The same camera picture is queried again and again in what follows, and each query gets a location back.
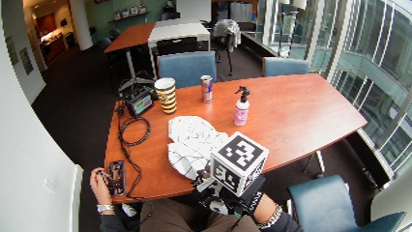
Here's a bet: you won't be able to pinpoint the black smartphone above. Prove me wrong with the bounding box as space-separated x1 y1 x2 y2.
107 159 128 197

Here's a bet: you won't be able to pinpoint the silver wristwatch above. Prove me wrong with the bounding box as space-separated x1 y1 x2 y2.
95 203 116 215

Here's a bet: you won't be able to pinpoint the white marker cube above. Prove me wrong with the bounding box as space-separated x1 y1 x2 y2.
208 130 271 198

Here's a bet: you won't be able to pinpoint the person's brown trousers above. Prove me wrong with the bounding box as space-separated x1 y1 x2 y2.
138 197 262 232

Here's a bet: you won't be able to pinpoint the white shoe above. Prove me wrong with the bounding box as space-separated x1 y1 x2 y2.
122 202 139 218

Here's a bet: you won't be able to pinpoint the pink spray bottle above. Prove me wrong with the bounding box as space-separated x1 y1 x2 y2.
234 85 252 128

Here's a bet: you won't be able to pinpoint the small black monitor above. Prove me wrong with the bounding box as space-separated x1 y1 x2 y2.
123 88 156 118

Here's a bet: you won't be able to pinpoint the yellow black striped cup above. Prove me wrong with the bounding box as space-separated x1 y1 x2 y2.
154 76 179 115

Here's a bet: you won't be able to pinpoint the blue chair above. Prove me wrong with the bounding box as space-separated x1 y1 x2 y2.
156 50 219 89
262 56 312 78
287 174 408 232

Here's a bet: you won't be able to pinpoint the black tripod stand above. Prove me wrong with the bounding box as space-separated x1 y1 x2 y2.
118 47 158 95

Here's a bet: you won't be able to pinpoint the black chair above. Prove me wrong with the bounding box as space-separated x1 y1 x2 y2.
155 36 200 56

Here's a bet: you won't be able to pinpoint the brown wooden table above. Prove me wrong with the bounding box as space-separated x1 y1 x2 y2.
103 21 159 55

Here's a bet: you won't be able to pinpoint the chair with grey coat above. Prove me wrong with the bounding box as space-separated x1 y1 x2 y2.
211 18 244 76

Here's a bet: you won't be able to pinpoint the white table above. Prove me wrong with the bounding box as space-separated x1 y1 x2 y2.
147 17 212 78

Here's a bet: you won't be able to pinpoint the black cable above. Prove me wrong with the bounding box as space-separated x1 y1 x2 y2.
115 100 154 201

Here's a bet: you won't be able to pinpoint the silver bracelet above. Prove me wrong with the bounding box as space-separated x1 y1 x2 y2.
256 203 284 230

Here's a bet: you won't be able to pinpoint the framed wall picture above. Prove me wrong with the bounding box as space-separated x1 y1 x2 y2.
19 46 35 76

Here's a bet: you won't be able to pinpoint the wall shelf with frames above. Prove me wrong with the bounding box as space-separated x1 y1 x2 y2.
107 4 151 24

